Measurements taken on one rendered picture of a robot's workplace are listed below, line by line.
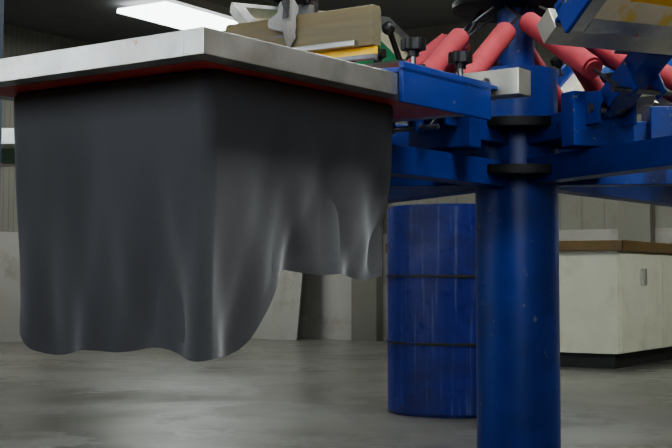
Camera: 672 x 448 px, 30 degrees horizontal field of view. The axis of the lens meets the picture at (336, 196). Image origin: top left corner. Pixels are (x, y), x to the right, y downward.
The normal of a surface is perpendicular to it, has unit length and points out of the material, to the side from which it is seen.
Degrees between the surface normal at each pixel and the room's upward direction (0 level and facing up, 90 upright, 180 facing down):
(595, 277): 90
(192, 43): 90
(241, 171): 91
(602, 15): 148
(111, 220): 93
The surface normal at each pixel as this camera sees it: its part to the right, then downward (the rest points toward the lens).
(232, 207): 0.79, 0.02
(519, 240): -0.08, -0.07
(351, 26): -0.61, -0.06
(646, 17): 0.21, 0.82
